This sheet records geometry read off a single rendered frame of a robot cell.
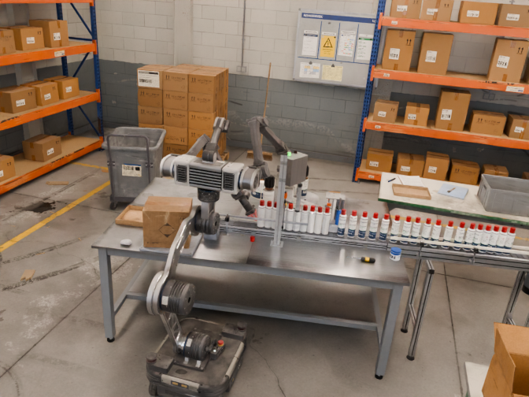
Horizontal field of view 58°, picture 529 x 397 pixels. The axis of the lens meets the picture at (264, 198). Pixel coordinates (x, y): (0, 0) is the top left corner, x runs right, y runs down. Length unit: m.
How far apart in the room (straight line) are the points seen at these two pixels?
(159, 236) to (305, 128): 4.98
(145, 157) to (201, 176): 2.75
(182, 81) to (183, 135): 0.75
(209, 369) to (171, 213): 1.02
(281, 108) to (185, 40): 1.88
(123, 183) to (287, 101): 3.27
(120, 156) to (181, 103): 1.54
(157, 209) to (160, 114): 3.82
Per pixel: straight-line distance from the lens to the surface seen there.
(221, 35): 8.00
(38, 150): 7.03
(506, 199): 4.67
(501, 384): 2.45
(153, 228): 3.22
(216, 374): 3.22
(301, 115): 7.82
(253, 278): 4.13
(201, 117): 6.71
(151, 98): 6.89
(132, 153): 5.53
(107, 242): 3.44
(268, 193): 3.67
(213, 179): 2.78
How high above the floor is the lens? 2.46
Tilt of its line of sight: 23 degrees down
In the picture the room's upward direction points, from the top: 4 degrees clockwise
